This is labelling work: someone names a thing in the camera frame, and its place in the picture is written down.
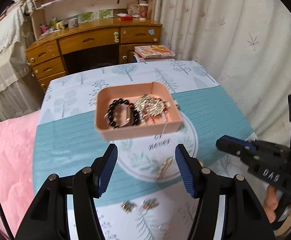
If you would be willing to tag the pink quilted blanket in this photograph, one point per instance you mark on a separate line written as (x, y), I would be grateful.
(17, 138)

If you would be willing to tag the wooden bookshelf hutch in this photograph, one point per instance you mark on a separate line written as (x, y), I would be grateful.
(46, 13)

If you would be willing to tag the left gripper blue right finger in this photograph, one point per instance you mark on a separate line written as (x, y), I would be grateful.
(190, 169)

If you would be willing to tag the cream patterned curtain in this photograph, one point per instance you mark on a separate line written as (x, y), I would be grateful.
(245, 45)

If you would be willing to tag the stack of magazines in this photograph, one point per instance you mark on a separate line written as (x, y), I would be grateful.
(153, 53)

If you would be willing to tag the gold pearl hair clip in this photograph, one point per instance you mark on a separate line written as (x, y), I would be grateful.
(163, 169)

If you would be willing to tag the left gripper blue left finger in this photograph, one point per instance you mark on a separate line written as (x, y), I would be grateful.
(103, 169)

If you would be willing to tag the lace covered furniture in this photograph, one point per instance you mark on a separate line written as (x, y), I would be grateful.
(20, 92)

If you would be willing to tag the small colourful earring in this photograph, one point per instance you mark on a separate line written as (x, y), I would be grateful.
(149, 204)
(128, 206)

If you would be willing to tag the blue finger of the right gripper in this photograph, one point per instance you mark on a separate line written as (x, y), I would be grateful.
(235, 146)

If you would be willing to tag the red patterned cup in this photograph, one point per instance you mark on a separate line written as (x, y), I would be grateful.
(143, 11)

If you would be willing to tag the person right hand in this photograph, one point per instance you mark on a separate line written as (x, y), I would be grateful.
(270, 203)

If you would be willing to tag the wooden desk with drawers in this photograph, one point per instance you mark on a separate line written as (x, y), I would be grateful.
(89, 45)

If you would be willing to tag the gold chain jewelry pile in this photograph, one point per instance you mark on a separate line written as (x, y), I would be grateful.
(148, 105)

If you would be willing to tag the pink rectangular jewelry tray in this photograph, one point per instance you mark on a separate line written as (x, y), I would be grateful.
(131, 111)

